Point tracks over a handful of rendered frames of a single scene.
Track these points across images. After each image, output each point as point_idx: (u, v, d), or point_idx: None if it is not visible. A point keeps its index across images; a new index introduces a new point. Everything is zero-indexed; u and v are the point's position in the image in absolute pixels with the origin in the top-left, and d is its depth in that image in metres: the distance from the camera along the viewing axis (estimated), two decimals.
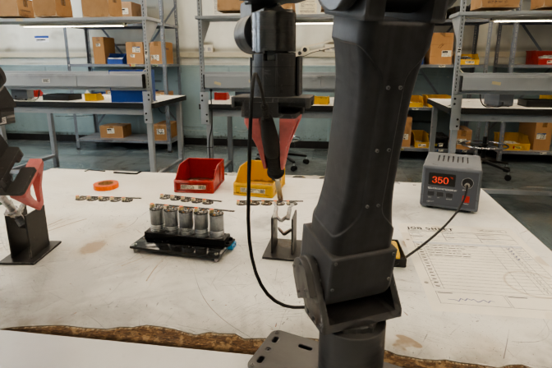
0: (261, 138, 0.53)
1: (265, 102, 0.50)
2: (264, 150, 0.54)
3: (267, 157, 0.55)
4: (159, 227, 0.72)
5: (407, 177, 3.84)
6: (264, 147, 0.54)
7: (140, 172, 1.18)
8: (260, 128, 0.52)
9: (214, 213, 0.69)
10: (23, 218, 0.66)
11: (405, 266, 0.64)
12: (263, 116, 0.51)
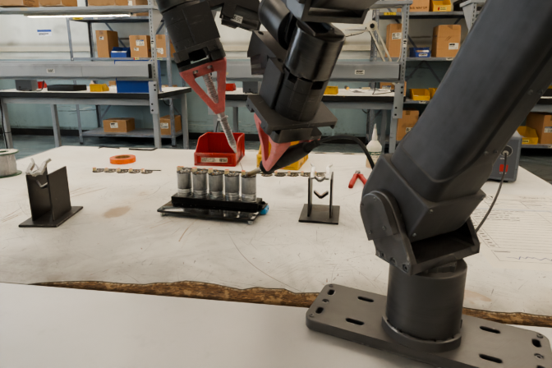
0: (287, 158, 0.52)
1: (316, 139, 0.48)
2: (282, 163, 0.54)
3: (279, 166, 0.55)
4: (187, 190, 0.68)
5: None
6: (286, 163, 0.53)
7: (155, 148, 1.14)
8: (295, 154, 0.51)
9: None
10: (228, 132, 0.62)
11: None
12: (303, 145, 0.50)
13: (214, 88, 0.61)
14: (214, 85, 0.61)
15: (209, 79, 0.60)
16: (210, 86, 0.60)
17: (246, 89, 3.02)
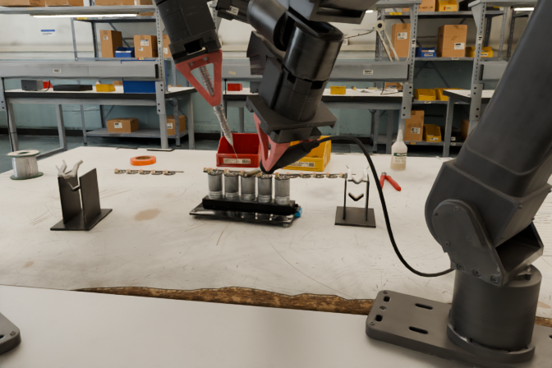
0: (287, 158, 0.52)
1: (316, 139, 0.48)
2: (282, 163, 0.54)
3: (279, 166, 0.55)
4: (218, 193, 0.67)
5: None
6: (286, 163, 0.53)
7: (174, 149, 1.13)
8: (295, 154, 0.51)
9: (281, 177, 0.64)
10: (224, 125, 0.62)
11: None
12: (303, 145, 0.50)
13: (210, 80, 0.60)
14: (211, 77, 0.60)
15: (205, 71, 0.60)
16: (206, 79, 0.60)
17: (254, 89, 3.01)
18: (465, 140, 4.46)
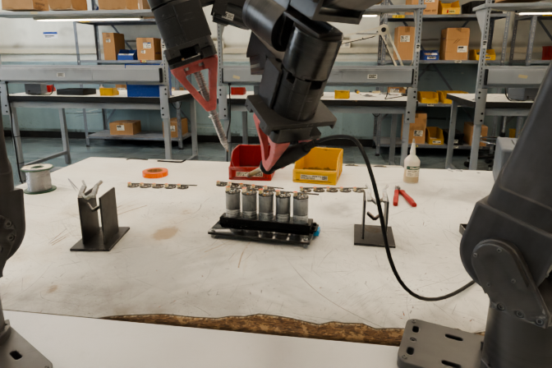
0: (287, 158, 0.52)
1: (315, 139, 0.48)
2: (282, 163, 0.54)
3: (279, 166, 0.55)
4: (236, 211, 0.67)
5: None
6: (286, 163, 0.53)
7: (185, 160, 1.13)
8: (294, 154, 0.51)
9: (299, 196, 0.64)
10: (220, 130, 0.62)
11: None
12: (302, 145, 0.50)
13: (205, 85, 0.60)
14: (206, 83, 0.60)
15: (200, 76, 0.60)
16: (201, 84, 0.60)
17: (258, 94, 3.00)
18: (467, 143, 4.46)
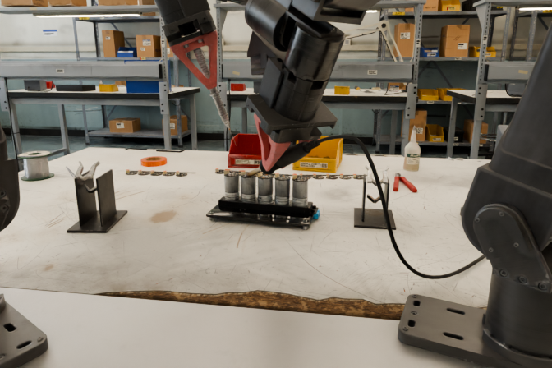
0: (287, 158, 0.52)
1: (316, 139, 0.48)
2: (282, 163, 0.54)
3: (279, 166, 0.55)
4: (235, 195, 0.66)
5: None
6: (286, 163, 0.53)
7: (183, 149, 1.12)
8: (295, 154, 0.51)
9: (298, 179, 0.64)
10: (221, 108, 0.62)
11: None
12: (303, 145, 0.50)
13: (205, 63, 0.60)
14: (206, 60, 0.60)
15: (200, 53, 0.59)
16: (201, 61, 0.60)
17: (257, 89, 3.00)
18: (467, 140, 4.46)
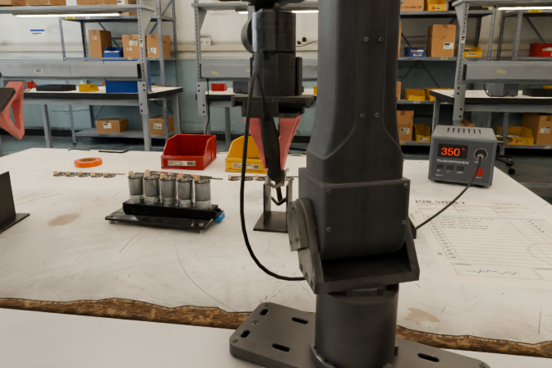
0: (261, 138, 0.53)
1: (265, 102, 0.50)
2: (264, 149, 0.54)
3: (267, 157, 0.55)
4: (139, 197, 0.65)
5: None
6: (264, 146, 0.54)
7: (126, 150, 1.10)
8: (261, 128, 0.52)
9: (200, 181, 0.62)
10: None
11: (415, 237, 0.57)
12: (263, 115, 0.51)
13: None
14: None
15: None
16: None
17: (236, 89, 2.98)
18: None
